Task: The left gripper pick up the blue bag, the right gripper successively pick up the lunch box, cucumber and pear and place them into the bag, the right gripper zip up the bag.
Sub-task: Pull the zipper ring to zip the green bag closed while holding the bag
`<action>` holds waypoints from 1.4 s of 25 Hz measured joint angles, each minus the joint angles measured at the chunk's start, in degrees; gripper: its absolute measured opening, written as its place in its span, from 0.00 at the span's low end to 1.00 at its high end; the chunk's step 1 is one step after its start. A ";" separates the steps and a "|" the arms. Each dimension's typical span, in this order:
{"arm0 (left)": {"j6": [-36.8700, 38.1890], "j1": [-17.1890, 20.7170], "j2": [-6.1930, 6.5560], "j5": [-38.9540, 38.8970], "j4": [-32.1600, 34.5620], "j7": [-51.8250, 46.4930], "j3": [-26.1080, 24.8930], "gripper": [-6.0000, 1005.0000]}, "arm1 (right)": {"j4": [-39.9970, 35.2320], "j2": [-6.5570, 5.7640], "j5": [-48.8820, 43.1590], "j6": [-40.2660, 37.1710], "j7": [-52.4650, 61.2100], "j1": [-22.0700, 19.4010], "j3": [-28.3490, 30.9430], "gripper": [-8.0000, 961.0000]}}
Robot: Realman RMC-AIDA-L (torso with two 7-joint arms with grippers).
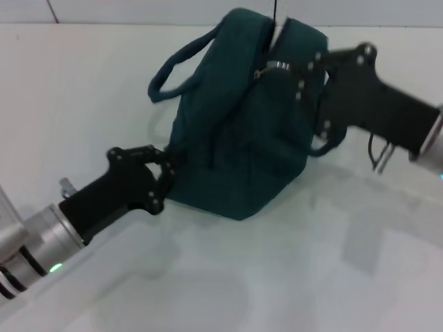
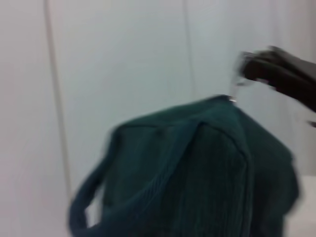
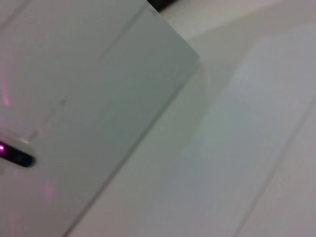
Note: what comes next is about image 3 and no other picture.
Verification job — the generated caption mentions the white flat panel housing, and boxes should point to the white flat panel housing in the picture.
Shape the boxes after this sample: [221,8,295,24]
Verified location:
[0,0,200,237]

